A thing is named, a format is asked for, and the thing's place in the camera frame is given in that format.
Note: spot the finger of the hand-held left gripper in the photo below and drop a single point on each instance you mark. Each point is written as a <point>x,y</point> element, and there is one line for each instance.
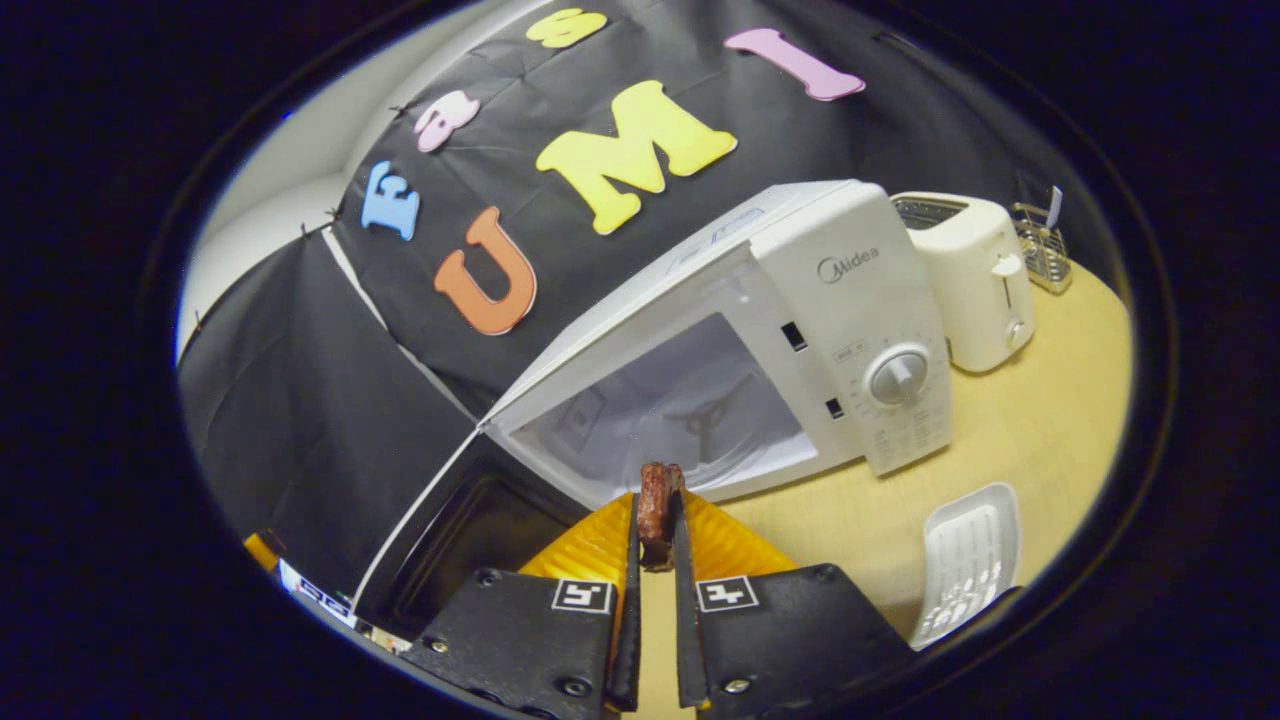
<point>315,592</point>

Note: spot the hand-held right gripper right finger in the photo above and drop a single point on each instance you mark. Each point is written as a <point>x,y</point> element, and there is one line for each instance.
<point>688,640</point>

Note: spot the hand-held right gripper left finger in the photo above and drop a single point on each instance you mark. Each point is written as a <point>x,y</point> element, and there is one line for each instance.
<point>628,640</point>

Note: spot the brown meat piece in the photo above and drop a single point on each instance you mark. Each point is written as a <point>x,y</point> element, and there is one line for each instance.
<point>655,510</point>

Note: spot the white microwave oven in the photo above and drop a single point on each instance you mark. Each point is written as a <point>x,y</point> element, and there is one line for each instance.
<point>850,300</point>

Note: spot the white ribbed tray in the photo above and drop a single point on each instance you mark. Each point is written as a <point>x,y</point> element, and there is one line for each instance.
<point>970,560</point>

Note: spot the cream toaster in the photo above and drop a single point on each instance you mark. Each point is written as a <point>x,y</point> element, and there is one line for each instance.
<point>970,290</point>

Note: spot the small grey utensil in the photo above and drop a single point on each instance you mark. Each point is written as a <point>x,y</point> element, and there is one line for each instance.
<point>1054,205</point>

